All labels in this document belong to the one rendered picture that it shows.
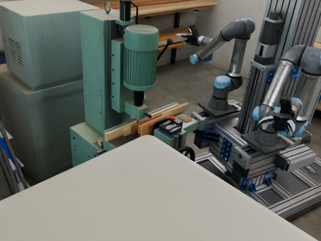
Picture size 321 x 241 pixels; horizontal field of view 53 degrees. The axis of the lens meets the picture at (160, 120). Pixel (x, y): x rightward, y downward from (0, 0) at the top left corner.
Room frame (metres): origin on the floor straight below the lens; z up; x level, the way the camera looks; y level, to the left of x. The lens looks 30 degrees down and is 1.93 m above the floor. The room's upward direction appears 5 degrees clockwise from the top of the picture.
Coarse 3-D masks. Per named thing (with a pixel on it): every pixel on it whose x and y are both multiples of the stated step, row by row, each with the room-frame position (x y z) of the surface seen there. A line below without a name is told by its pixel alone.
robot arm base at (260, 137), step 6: (258, 132) 1.75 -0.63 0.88; (264, 132) 1.72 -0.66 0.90; (270, 132) 1.71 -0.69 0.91; (276, 132) 1.73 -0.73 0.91; (258, 138) 1.73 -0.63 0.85; (264, 138) 1.71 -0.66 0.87; (270, 138) 1.70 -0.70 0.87; (276, 138) 1.72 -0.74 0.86; (264, 144) 1.70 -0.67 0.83; (270, 144) 1.69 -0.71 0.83
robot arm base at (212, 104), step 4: (212, 96) 2.18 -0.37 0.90; (212, 100) 2.15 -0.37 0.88; (216, 100) 2.13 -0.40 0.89; (220, 100) 2.13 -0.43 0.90; (224, 100) 2.14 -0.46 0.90; (208, 104) 2.18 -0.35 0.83; (212, 104) 2.14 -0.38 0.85; (216, 104) 2.13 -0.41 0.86; (220, 104) 2.12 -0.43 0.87; (224, 104) 2.13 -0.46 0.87; (212, 108) 2.13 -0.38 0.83; (216, 108) 2.11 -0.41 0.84; (220, 108) 2.11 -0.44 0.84; (224, 108) 2.12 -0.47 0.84
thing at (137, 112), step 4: (128, 100) 1.66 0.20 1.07; (132, 100) 1.67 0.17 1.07; (124, 104) 1.65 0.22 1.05; (128, 104) 1.62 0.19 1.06; (132, 104) 1.62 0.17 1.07; (144, 104) 1.63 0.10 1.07; (124, 108) 1.65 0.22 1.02; (128, 108) 1.62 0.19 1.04; (132, 108) 1.60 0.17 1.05; (136, 108) 1.58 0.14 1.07; (140, 108) 1.58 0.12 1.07; (144, 108) 1.59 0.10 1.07; (148, 108) 1.61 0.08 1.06; (128, 112) 1.62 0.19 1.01; (132, 112) 1.60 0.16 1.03; (136, 112) 1.58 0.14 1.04; (140, 112) 1.57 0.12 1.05; (144, 112) 1.59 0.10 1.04; (132, 116) 1.60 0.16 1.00; (136, 116) 1.58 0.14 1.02; (140, 116) 1.57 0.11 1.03; (144, 116) 1.59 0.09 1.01
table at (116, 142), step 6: (174, 114) 1.85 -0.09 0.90; (180, 114) 1.86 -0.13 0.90; (186, 126) 1.71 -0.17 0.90; (192, 126) 1.75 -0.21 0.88; (120, 138) 1.51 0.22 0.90; (126, 138) 1.52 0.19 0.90; (132, 138) 1.52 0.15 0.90; (108, 144) 1.46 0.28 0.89; (114, 144) 1.45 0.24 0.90; (120, 144) 1.45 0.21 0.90; (186, 144) 1.56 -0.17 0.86; (108, 150) 1.46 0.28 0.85
